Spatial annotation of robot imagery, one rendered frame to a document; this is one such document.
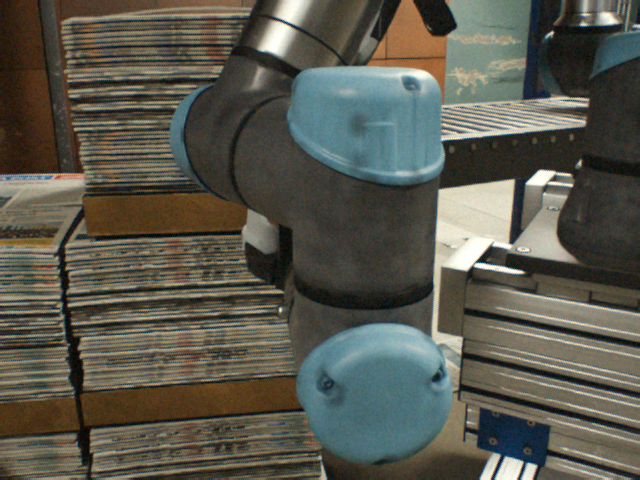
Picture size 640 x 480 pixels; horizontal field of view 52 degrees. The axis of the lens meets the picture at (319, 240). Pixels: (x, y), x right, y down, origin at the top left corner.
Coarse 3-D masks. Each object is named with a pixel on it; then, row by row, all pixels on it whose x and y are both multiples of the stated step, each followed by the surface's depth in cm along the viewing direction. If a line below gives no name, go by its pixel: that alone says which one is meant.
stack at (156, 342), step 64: (0, 192) 91; (64, 192) 92; (0, 256) 68; (64, 256) 74; (128, 256) 71; (192, 256) 72; (0, 320) 70; (64, 320) 73; (128, 320) 73; (192, 320) 75; (256, 320) 76; (0, 384) 73; (64, 384) 74; (128, 384) 75; (192, 384) 77; (0, 448) 76; (64, 448) 77; (128, 448) 78; (192, 448) 80; (256, 448) 81; (320, 448) 83
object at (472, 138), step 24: (456, 144) 154; (480, 144) 157; (504, 144) 160; (528, 144) 164; (552, 144) 168; (576, 144) 172; (456, 168) 156; (480, 168) 159; (504, 168) 163; (528, 168) 166; (552, 168) 170
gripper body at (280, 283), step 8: (280, 232) 50; (288, 232) 50; (280, 240) 51; (288, 240) 51; (280, 248) 51; (288, 248) 51; (280, 256) 51; (288, 256) 51; (280, 264) 51; (288, 264) 51; (280, 272) 51; (288, 272) 45; (280, 280) 53; (280, 288) 53
